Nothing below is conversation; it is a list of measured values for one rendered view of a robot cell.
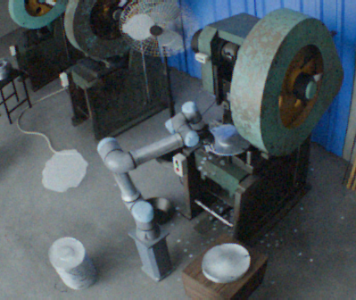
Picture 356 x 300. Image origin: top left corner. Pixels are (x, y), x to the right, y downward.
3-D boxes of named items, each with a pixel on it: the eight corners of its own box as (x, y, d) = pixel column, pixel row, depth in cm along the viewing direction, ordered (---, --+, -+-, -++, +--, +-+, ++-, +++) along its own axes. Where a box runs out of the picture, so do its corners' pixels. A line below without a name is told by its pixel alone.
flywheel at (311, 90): (285, 33, 154) (344, 27, 196) (249, 20, 166) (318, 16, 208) (265, 174, 194) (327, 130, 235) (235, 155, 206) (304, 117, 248)
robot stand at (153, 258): (158, 282, 268) (147, 248, 239) (140, 268, 279) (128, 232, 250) (177, 268, 277) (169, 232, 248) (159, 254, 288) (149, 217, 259)
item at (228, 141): (227, 119, 272) (227, 118, 272) (260, 138, 255) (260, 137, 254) (194, 140, 259) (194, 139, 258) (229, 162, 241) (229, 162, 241)
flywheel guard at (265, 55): (257, 186, 206) (259, 39, 153) (219, 160, 223) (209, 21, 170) (342, 104, 253) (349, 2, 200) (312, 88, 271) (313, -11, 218)
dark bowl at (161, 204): (153, 237, 301) (152, 232, 297) (128, 216, 319) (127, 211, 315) (184, 216, 315) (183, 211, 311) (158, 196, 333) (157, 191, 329)
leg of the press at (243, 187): (240, 257, 279) (247, 165, 220) (229, 249, 286) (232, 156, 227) (311, 187, 321) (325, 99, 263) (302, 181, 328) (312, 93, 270)
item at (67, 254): (70, 275, 241) (70, 275, 240) (42, 257, 252) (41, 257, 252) (92, 248, 259) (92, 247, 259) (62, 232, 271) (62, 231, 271)
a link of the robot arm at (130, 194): (134, 220, 245) (102, 157, 208) (124, 204, 256) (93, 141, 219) (151, 210, 248) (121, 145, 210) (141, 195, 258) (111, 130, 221)
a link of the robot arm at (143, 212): (141, 233, 236) (136, 218, 228) (131, 218, 246) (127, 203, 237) (159, 225, 240) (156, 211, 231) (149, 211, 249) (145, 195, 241)
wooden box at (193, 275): (227, 320, 236) (228, 299, 214) (185, 295, 257) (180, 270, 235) (262, 281, 258) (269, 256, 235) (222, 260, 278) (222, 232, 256)
